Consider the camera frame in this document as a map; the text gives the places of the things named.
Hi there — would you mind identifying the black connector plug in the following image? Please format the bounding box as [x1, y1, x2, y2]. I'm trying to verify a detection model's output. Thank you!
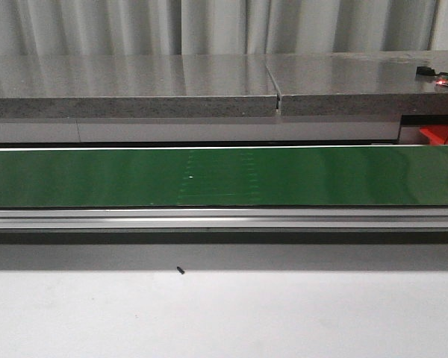
[416, 66, 436, 77]

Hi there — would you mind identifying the grey stone counter slab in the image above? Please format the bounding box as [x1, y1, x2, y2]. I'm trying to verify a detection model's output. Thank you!
[0, 55, 278, 119]

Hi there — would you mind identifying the red plate tray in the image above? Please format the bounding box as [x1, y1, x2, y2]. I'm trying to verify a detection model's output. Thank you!
[420, 125, 448, 145]

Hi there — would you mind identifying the grey pleated curtain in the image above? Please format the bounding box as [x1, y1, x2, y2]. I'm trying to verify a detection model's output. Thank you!
[0, 1, 440, 55]

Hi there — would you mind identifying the aluminium conveyor side rail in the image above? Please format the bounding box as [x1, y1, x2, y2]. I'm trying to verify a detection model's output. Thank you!
[0, 207, 448, 232]

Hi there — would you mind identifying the green conveyor belt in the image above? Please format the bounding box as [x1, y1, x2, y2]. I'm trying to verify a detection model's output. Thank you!
[0, 145, 448, 209]

